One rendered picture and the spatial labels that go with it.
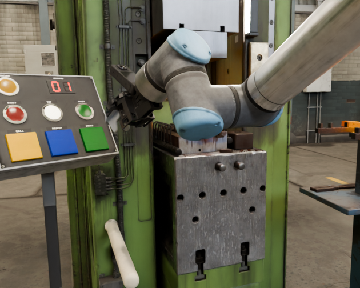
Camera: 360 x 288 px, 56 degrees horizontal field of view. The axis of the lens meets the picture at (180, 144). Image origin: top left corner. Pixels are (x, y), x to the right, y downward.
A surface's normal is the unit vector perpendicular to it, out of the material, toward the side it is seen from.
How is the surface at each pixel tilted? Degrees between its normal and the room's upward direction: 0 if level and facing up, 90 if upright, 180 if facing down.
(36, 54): 90
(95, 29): 90
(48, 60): 90
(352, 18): 123
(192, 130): 149
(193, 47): 55
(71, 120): 60
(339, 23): 113
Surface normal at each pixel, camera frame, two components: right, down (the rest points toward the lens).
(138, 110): -0.73, 0.11
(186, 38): 0.58, -0.50
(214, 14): 0.32, 0.12
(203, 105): 0.22, -0.40
